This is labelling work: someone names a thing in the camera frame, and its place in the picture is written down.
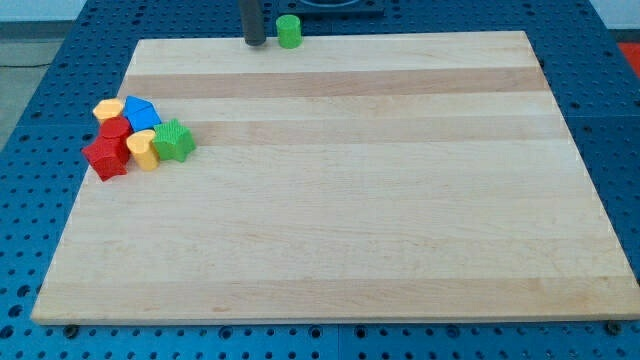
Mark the yellow hexagon block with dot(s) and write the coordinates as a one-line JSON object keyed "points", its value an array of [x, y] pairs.
{"points": [[107, 109]]}

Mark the red star block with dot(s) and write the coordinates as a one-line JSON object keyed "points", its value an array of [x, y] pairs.
{"points": [[108, 157]]}

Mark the yellow heart block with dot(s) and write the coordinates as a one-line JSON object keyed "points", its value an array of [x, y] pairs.
{"points": [[141, 146]]}

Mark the green star block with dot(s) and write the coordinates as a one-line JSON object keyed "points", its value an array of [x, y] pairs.
{"points": [[173, 140]]}

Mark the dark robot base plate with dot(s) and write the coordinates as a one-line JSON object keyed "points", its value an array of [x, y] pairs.
{"points": [[331, 7]]}

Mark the wooden board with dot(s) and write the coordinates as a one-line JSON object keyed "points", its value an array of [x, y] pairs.
{"points": [[373, 178]]}

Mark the blue pentagon block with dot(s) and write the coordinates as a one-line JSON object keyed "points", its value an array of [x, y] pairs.
{"points": [[141, 113]]}

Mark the red cylinder block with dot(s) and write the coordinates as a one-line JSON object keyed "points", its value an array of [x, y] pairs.
{"points": [[115, 132]]}

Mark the green cylinder block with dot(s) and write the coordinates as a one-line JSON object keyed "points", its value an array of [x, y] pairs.
{"points": [[289, 31]]}

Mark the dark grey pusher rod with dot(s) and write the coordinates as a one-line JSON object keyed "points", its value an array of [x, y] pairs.
{"points": [[252, 22]]}

